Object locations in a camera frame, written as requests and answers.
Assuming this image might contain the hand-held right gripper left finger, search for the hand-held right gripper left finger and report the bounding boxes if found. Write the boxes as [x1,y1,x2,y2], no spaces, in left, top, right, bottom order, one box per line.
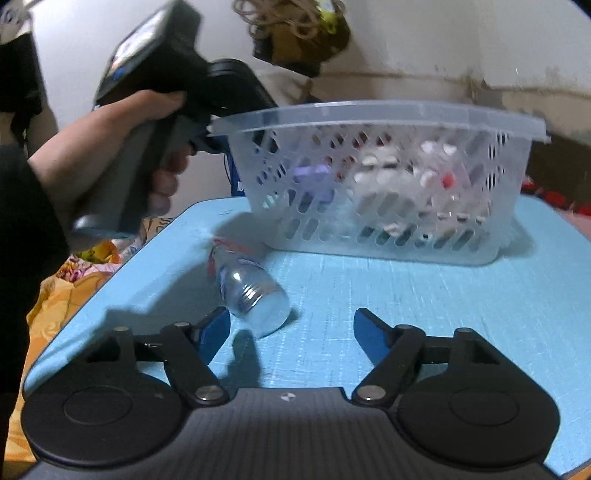
[85,305,230,408]

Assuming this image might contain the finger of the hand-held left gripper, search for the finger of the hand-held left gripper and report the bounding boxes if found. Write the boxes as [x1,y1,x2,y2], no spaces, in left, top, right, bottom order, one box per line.
[187,121,232,157]

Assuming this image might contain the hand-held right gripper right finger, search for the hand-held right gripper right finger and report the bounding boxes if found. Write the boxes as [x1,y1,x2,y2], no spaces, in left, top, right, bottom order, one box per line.
[351,308,502,408]

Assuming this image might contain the clear plastic bottle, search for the clear plastic bottle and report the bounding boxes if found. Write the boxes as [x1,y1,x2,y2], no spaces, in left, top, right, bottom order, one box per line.
[207,234,293,341]

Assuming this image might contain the clear plastic basket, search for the clear plastic basket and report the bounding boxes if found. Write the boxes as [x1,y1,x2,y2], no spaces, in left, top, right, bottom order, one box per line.
[210,98,553,267]

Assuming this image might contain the person's left hand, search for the person's left hand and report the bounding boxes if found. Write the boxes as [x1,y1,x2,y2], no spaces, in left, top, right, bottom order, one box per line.
[28,89,191,223]

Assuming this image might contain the purple small object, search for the purple small object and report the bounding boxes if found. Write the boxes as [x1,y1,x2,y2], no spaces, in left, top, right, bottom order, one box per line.
[294,165,335,204]

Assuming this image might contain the dark hanging cloth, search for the dark hanging cloth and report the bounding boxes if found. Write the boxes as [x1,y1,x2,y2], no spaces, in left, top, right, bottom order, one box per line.
[0,32,48,144]

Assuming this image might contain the white packets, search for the white packets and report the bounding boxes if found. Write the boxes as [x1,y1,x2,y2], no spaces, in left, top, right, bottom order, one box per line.
[353,141,465,237]

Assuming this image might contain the red cloth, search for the red cloth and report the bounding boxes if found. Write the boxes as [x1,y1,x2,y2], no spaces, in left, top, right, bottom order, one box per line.
[521,179,591,214]

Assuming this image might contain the dark wooden cabinet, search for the dark wooden cabinet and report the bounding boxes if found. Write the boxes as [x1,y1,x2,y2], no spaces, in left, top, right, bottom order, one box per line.
[525,133,591,195]

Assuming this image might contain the brown bag with rope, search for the brown bag with rope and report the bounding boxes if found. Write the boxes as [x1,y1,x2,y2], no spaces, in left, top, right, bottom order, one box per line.
[232,0,352,78]

